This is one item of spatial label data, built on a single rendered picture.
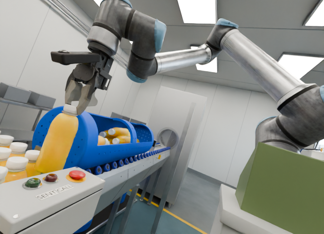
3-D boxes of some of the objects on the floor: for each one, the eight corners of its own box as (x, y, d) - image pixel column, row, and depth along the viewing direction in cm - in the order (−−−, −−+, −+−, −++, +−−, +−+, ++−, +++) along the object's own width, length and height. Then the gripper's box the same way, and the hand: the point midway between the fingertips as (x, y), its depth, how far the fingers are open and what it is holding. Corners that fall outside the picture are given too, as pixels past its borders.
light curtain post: (155, 232, 184) (196, 103, 198) (154, 235, 178) (196, 102, 193) (151, 229, 186) (192, 102, 200) (150, 232, 180) (191, 101, 194)
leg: (143, 200, 247) (155, 163, 252) (141, 201, 242) (154, 164, 247) (140, 199, 249) (152, 162, 254) (139, 200, 243) (151, 162, 248)
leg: (150, 204, 243) (162, 167, 248) (149, 205, 238) (162, 167, 243) (147, 202, 245) (159, 165, 250) (146, 204, 239) (158, 166, 244)
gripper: (124, 60, 50) (101, 121, 48) (97, 55, 53) (75, 111, 51) (109, 45, 42) (81, 117, 40) (78, 39, 45) (51, 106, 43)
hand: (72, 108), depth 43 cm, fingers closed on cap, 4 cm apart
